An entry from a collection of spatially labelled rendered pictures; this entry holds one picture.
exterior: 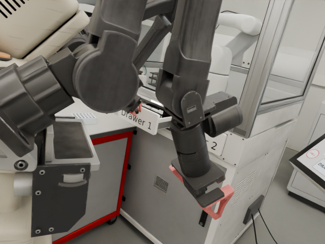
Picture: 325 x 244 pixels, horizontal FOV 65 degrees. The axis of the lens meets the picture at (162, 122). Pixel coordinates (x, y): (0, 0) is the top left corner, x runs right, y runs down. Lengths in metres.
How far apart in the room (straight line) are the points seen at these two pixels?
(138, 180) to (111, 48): 1.43
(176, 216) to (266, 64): 0.96
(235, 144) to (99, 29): 0.97
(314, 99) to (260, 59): 3.24
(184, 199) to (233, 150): 0.44
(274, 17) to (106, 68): 0.91
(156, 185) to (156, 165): 0.14
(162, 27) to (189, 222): 1.04
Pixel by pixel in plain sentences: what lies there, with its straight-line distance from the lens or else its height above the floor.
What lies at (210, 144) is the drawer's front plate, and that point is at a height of 0.86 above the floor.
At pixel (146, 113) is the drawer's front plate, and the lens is 1.31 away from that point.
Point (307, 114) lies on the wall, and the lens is 4.38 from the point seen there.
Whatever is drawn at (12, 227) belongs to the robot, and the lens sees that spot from 0.62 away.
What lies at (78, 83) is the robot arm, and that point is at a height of 1.23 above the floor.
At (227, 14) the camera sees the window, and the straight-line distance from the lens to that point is 1.25.
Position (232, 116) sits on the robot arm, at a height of 1.19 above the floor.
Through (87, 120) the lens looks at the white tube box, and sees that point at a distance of 1.46.
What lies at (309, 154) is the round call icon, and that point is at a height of 1.01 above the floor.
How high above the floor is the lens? 1.30
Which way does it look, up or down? 19 degrees down
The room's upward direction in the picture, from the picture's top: 11 degrees clockwise
